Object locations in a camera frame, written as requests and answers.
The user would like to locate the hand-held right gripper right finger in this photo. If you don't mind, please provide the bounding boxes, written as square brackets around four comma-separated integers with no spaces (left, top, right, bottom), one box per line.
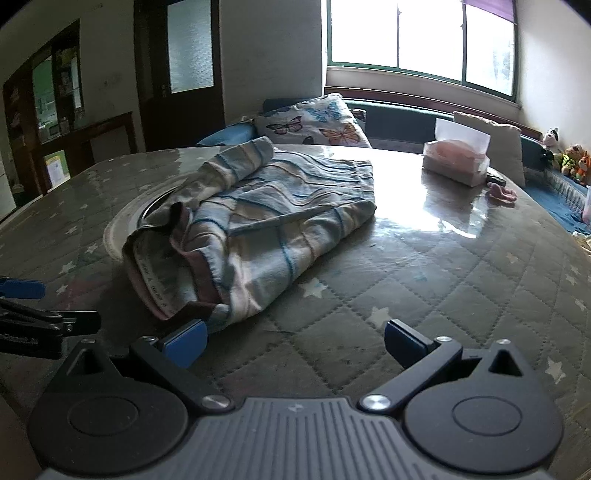
[360,319,532,411]

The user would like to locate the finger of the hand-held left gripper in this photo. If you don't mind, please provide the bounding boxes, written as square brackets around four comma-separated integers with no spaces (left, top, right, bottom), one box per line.
[0,276,45,301]
[0,300,101,334]

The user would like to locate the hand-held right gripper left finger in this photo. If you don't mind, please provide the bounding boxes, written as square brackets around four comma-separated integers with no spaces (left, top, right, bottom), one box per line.
[60,319,235,412]

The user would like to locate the blue striped garment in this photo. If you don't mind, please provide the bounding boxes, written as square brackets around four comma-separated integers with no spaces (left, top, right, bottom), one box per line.
[122,136,377,334]

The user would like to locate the grey quilted star tablecloth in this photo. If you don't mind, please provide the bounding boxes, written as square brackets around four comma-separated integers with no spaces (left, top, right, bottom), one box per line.
[0,144,591,480]

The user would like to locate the white fridge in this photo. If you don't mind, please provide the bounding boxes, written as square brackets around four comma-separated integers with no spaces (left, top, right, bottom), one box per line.
[0,157,17,222]

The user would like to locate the round built-in induction cooktop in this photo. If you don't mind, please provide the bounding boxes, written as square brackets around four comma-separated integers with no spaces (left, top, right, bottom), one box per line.
[102,185,195,273]

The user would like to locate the yellow green paper sign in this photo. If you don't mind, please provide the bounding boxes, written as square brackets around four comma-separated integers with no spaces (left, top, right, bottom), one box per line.
[44,150,71,188]

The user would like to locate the small pink object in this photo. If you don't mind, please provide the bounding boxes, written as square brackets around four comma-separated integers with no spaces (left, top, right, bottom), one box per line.
[487,181,517,203]

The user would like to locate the dark wooden desk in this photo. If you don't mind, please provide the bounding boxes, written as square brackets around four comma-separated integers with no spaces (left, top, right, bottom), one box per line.
[30,111,139,195]

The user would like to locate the dark wooden cabinet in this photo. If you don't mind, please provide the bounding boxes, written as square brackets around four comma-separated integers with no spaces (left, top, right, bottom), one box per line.
[2,18,86,195]

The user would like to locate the white tissue box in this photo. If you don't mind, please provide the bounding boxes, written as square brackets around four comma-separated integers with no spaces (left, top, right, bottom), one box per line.
[422,117,491,188]

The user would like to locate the blue pillow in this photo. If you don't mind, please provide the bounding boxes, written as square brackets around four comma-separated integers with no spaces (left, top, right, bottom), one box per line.
[198,124,259,147]

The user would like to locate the grey cushion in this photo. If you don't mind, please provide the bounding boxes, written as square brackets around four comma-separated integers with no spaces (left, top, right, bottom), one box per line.
[452,111,527,188]

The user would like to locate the dark wooden door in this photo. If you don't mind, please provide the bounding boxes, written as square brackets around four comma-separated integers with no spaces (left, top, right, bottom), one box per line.
[134,0,225,152]

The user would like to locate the butterfly print pillow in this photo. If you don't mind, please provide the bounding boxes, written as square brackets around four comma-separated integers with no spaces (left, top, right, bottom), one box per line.
[253,92,372,148]

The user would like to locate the stuffed toys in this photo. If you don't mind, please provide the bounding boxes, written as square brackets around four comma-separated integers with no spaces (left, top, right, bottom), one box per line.
[560,144,583,175]

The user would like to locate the black and white plush toy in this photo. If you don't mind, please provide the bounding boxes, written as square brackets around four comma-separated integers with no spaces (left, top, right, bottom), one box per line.
[538,127,561,160]

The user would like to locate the green framed window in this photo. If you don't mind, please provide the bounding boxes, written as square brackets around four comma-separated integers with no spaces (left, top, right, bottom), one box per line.
[325,0,518,100]

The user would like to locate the purple roller blind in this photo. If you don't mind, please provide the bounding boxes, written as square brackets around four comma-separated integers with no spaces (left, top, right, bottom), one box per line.
[462,0,517,21]

